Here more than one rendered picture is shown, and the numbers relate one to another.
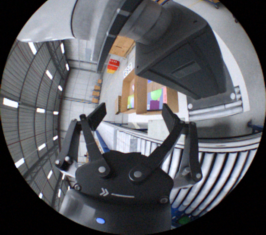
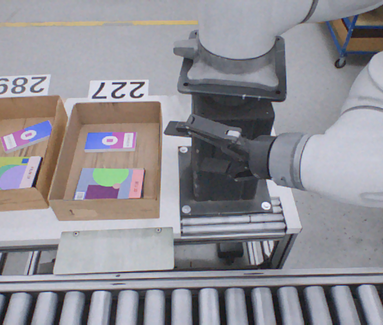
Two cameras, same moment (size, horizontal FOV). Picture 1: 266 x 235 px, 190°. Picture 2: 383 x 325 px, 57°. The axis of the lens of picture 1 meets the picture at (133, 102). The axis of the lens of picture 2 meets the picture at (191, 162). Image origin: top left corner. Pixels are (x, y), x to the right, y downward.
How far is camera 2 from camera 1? 68 cm
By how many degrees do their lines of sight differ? 62
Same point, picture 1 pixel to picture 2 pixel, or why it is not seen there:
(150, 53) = (222, 112)
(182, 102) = (168, 203)
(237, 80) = (278, 191)
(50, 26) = (240, 42)
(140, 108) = (55, 194)
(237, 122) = not seen: outside the picture
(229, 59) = not seen: hidden behind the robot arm
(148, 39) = (225, 101)
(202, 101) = (210, 205)
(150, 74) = not seen: hidden behind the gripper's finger
